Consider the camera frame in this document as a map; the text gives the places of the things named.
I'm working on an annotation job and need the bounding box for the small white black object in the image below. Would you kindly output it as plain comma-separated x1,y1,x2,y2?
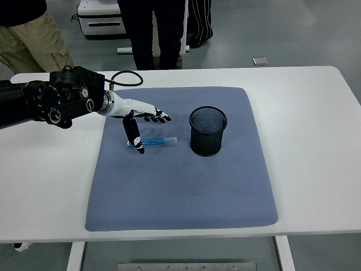
13,242,31,253

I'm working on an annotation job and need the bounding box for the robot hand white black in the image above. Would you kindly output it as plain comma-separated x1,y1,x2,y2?
110,91,172,155

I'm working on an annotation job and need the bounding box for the white stand foot bar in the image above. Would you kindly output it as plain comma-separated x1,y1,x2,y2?
117,46,190,55

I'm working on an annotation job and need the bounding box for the blue marker pen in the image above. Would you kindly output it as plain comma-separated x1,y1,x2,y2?
126,137,178,147

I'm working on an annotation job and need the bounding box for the person in striped trousers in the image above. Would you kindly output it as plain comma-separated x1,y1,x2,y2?
186,0,214,49

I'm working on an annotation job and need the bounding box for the black mesh pen holder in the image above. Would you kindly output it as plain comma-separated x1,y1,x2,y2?
188,106,228,158

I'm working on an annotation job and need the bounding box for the person in khaki trousers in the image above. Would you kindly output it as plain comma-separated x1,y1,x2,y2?
0,0,76,75

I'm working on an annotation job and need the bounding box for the person in dark jeans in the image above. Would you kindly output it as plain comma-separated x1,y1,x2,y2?
117,0,187,71

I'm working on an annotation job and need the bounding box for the white table leg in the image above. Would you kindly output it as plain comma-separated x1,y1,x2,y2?
67,242,86,271
275,235,296,271

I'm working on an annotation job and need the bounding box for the cardboard box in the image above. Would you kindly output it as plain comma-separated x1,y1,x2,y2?
153,54,184,70

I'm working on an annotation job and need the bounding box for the blue-grey textured mat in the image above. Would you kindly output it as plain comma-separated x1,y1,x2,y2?
85,86,279,232

